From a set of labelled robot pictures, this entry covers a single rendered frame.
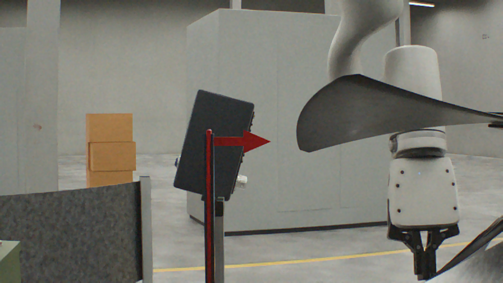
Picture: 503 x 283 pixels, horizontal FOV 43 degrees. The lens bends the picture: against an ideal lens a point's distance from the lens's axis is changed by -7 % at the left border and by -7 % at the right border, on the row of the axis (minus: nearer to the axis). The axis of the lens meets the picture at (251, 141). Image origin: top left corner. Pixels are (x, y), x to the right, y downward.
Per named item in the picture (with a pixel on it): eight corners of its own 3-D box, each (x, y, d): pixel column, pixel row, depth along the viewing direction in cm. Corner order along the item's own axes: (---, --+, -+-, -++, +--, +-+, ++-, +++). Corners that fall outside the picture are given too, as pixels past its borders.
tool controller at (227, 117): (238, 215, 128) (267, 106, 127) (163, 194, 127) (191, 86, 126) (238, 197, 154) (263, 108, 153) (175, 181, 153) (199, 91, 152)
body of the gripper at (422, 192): (390, 146, 92) (394, 227, 89) (459, 145, 92) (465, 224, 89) (379, 159, 99) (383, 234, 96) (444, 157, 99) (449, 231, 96)
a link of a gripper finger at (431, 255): (427, 231, 91) (429, 279, 89) (448, 230, 91) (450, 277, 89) (421, 234, 94) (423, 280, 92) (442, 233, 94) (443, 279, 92)
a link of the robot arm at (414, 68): (374, 138, 96) (431, 126, 90) (367, 51, 99) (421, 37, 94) (400, 149, 102) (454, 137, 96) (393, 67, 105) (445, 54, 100)
